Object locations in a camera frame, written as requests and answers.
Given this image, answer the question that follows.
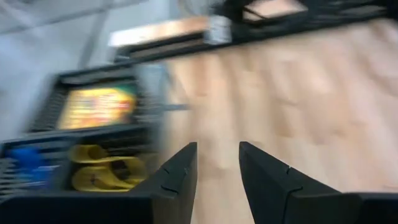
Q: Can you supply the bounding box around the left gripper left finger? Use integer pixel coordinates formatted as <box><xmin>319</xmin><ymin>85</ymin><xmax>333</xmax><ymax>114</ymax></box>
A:
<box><xmin>0</xmin><ymin>142</ymin><xmax>199</xmax><ymax>224</ymax></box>

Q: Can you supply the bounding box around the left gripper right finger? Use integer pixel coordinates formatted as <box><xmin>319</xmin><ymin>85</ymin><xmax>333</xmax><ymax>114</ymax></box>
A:
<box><xmin>239</xmin><ymin>141</ymin><xmax>398</xmax><ymax>224</ymax></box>

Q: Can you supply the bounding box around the black plastic mesh basket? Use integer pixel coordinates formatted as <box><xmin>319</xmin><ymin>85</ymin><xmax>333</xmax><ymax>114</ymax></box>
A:
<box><xmin>0</xmin><ymin>136</ymin><xmax>71</xmax><ymax>200</ymax></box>
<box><xmin>60</xmin><ymin>126</ymin><xmax>164</xmax><ymax>200</ymax></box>
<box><xmin>27</xmin><ymin>67</ymin><xmax>164</xmax><ymax>135</ymax></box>

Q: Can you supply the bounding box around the blue coil keychain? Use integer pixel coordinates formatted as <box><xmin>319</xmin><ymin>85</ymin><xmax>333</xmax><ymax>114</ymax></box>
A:
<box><xmin>5</xmin><ymin>146</ymin><xmax>54</xmax><ymax>189</ymax></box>

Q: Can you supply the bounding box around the yellow green crayon box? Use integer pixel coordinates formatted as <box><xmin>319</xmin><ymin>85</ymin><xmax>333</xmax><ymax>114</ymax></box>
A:
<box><xmin>57</xmin><ymin>86</ymin><xmax>138</xmax><ymax>131</ymax></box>

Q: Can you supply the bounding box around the black aluminium table frame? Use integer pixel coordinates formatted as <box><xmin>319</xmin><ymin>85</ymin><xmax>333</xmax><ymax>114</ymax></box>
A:
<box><xmin>113</xmin><ymin>0</ymin><xmax>398</xmax><ymax>62</ymax></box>

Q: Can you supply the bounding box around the silver corner bracket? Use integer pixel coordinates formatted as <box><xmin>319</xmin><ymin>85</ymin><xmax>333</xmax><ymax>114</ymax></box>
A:
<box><xmin>204</xmin><ymin>14</ymin><xmax>233</xmax><ymax>45</ymax></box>

